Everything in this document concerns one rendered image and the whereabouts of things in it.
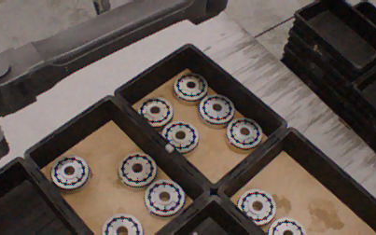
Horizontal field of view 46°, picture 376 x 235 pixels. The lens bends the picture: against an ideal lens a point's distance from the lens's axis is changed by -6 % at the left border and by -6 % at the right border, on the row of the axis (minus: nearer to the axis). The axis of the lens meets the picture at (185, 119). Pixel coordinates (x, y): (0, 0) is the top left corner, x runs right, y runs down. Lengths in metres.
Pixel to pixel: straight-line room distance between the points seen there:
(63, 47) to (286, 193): 0.82
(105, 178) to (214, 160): 0.30
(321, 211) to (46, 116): 0.91
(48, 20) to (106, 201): 1.83
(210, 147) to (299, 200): 0.29
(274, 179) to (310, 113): 0.40
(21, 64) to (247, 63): 1.17
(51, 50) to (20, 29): 2.24
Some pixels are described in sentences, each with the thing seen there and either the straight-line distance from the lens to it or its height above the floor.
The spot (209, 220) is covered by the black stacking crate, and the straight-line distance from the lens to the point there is 1.24.
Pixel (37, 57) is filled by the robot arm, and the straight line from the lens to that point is 0.66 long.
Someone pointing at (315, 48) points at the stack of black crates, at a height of 0.51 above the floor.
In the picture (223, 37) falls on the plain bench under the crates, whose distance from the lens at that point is 1.79.
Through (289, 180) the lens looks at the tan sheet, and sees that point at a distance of 1.33.
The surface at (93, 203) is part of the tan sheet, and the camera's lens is 1.25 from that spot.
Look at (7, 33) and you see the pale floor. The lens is 2.91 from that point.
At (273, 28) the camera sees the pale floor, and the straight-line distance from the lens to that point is 2.91.
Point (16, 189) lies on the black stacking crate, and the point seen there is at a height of 0.83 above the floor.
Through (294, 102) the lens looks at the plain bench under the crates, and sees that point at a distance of 1.65.
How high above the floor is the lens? 1.96
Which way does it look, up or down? 55 degrees down
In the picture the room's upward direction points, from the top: 6 degrees clockwise
